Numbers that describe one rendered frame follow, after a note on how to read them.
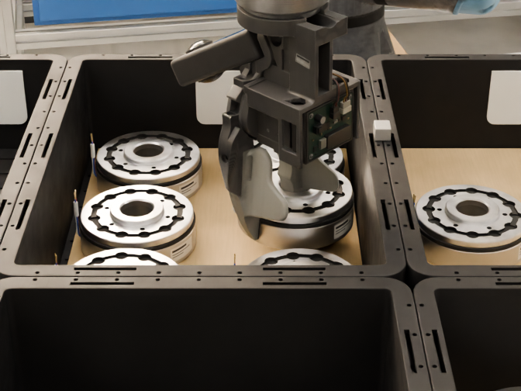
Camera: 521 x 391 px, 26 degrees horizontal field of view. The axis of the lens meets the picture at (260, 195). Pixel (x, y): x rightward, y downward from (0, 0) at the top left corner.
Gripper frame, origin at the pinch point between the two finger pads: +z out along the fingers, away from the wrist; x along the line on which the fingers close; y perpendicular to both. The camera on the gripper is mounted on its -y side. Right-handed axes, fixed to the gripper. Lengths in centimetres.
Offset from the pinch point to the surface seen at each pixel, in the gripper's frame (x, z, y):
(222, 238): -1.1, 4.5, -4.8
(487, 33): 229, 96, -129
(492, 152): 30.2, 5.5, 3.0
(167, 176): -0.6, 1.4, -12.8
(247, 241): 0.1, 4.6, -2.8
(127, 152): -0.8, 0.9, -18.4
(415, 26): 218, 95, -149
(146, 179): -2.3, 1.4, -13.8
